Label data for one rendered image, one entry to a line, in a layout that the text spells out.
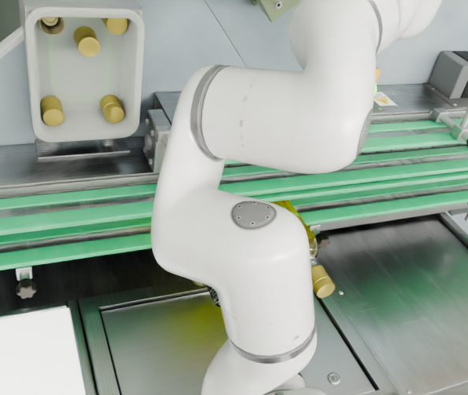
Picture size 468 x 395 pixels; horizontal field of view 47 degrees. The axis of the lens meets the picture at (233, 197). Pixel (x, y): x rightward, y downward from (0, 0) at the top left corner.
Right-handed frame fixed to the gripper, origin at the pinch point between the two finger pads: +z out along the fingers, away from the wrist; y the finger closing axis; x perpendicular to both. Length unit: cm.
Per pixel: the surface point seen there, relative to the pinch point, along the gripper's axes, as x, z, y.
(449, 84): -47, 47, 18
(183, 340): 10.9, 1.5, -12.4
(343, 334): -18.2, 2.8, -12.1
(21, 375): 35.6, -5.4, -11.8
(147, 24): 19, 36, 28
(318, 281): -10.1, 2.9, 1.2
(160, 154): 16.1, 23.3, 10.7
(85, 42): 28.9, 27.3, 28.0
